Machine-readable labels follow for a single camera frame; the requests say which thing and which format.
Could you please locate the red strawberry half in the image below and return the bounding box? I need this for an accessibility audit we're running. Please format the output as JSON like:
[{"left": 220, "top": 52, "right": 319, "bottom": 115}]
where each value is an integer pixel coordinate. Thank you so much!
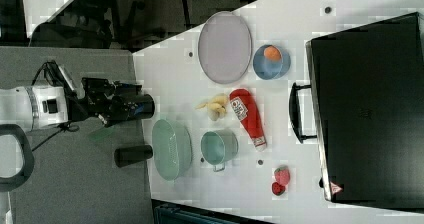
[{"left": 271, "top": 182, "right": 286, "bottom": 196}]

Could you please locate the green oval strainer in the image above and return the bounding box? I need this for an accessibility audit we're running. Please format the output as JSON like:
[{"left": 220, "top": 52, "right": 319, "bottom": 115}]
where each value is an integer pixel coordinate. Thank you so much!
[{"left": 152, "top": 119, "right": 192, "bottom": 181}]

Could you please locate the yellow plush banana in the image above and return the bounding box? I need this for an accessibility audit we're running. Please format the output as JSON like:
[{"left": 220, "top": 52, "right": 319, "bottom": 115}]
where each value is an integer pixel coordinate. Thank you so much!
[{"left": 196, "top": 93, "right": 229, "bottom": 121}]

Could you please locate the blue bowl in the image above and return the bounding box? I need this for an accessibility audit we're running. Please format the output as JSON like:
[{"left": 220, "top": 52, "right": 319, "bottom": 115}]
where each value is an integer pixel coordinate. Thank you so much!
[{"left": 253, "top": 44, "right": 291, "bottom": 80}]

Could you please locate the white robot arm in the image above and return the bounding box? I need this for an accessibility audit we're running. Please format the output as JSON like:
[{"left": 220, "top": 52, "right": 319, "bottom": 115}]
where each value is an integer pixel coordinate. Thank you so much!
[{"left": 1, "top": 78, "right": 155, "bottom": 132}]

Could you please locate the black cylinder cup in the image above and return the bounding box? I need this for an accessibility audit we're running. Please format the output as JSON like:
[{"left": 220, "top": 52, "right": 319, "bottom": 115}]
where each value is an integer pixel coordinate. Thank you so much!
[{"left": 114, "top": 145, "right": 153, "bottom": 168}]

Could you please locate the red plush ketchup bottle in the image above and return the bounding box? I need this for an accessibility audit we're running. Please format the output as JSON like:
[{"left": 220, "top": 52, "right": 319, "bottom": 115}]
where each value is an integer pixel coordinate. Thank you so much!
[{"left": 230, "top": 89, "right": 267, "bottom": 152}]

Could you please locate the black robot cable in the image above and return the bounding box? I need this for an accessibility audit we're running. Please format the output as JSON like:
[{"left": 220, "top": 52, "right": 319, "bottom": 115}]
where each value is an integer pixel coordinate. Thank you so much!
[{"left": 30, "top": 60, "right": 81, "bottom": 152}]

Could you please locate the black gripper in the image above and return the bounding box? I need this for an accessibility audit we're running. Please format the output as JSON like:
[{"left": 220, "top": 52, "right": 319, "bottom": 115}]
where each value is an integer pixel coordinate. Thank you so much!
[{"left": 67, "top": 77, "right": 155, "bottom": 128}]

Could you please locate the green metal cup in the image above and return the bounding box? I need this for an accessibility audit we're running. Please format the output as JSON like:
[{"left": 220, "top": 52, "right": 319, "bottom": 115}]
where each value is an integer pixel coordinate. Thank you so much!
[{"left": 201, "top": 129, "right": 238, "bottom": 172}]

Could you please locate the pink plush strawberry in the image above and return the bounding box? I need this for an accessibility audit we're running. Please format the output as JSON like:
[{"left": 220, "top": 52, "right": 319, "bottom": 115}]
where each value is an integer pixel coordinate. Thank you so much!
[{"left": 274, "top": 167, "right": 291, "bottom": 186}]

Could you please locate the orange ball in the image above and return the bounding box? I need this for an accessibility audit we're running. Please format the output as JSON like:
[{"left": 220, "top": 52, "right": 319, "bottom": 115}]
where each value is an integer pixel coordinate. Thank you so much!
[{"left": 264, "top": 46, "right": 281, "bottom": 62}]

